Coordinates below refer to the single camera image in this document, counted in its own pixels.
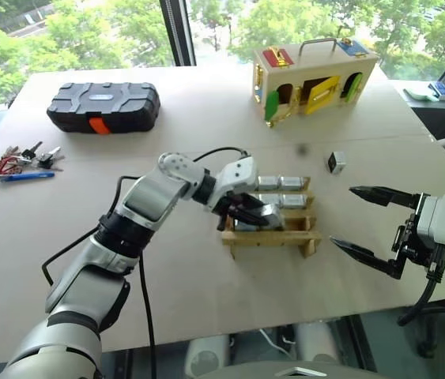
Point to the white rounded shape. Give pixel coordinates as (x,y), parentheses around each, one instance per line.
(316,342)
(206,357)

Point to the dark window frame pillar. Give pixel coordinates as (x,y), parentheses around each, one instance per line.
(178,31)

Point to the blue pen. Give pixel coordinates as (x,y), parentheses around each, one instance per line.
(24,176)

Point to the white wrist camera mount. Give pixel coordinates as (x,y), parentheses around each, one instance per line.
(242,173)
(443,221)

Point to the wooden rack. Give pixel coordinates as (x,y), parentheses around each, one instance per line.
(269,239)

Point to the dark side desk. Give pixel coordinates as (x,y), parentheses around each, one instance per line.
(443,120)

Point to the black office chair base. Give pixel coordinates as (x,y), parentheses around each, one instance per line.
(431,335)

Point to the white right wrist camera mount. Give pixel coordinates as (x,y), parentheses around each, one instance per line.
(443,221)

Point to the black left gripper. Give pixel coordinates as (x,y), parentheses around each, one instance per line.
(224,205)

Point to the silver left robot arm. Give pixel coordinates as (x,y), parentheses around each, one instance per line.
(147,201)

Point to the small blue box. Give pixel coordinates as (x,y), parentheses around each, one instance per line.
(441,91)

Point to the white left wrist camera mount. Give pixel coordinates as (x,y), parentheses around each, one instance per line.
(242,173)

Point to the pale green flat object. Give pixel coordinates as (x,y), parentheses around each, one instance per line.
(417,94)

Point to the black tool case orange latch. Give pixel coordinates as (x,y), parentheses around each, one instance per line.
(103,104)

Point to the black headed key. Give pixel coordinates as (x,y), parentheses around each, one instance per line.
(46,158)
(30,152)

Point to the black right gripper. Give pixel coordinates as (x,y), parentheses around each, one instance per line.
(408,241)

